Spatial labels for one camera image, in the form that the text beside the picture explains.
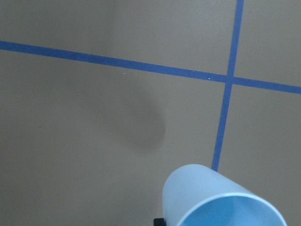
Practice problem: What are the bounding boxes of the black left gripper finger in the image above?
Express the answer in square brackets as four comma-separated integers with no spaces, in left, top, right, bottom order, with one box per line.
[153,218,166,226]

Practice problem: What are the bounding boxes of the long blue tape strip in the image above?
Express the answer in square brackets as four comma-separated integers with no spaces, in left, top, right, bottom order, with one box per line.
[211,0,244,171]

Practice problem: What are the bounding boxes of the light blue plastic cup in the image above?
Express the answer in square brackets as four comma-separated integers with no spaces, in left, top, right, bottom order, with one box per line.
[162,164,287,226]

